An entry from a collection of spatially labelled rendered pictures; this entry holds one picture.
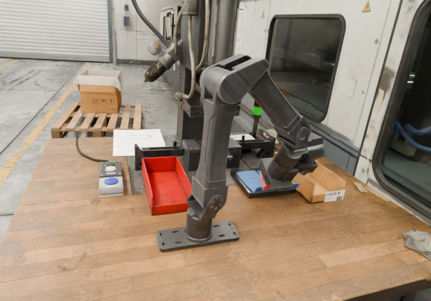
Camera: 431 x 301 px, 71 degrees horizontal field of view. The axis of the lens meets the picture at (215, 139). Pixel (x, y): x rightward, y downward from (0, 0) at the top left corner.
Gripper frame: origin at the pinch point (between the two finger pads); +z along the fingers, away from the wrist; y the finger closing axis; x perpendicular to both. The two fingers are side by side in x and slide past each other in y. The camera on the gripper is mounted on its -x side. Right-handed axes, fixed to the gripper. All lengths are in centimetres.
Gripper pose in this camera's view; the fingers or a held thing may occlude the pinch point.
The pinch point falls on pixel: (265, 188)
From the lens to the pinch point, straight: 96.2
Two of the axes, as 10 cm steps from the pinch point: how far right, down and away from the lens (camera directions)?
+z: -2.5, 6.3, 7.3
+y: -2.5, -7.7, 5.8
